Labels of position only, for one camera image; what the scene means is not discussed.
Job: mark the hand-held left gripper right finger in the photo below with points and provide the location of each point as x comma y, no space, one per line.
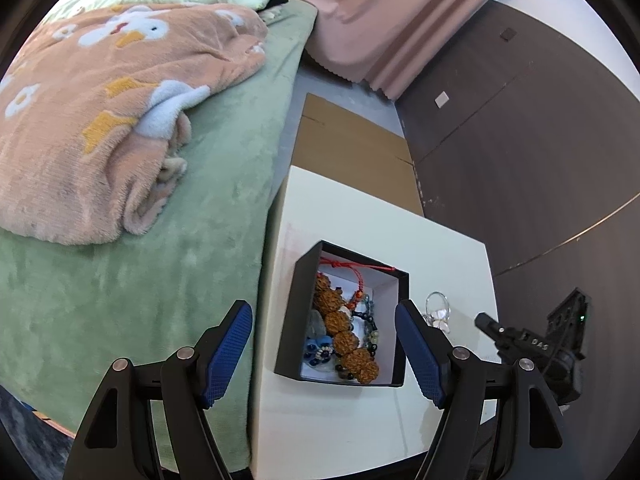
420,355

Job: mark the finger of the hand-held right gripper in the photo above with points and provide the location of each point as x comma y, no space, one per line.
497,337

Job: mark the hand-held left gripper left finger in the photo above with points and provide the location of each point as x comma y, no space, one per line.
225,355

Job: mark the blue bead trinket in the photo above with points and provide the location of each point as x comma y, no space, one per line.
317,352

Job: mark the black gift box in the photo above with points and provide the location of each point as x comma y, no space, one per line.
300,300

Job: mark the bed with green sheet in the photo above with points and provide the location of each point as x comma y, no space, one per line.
200,260

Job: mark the white side table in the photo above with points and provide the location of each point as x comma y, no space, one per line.
350,210

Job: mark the flat cardboard box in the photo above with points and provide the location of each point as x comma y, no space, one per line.
350,140

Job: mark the pink duck print blanket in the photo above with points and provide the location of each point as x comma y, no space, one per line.
100,110

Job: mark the wide pink curtain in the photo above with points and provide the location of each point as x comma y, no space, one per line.
390,20

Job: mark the black cloth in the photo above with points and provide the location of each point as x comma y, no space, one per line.
272,2

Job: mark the white wall socket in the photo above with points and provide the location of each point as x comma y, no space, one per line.
442,99

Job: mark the dark wall switch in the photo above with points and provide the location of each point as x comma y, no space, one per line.
509,34

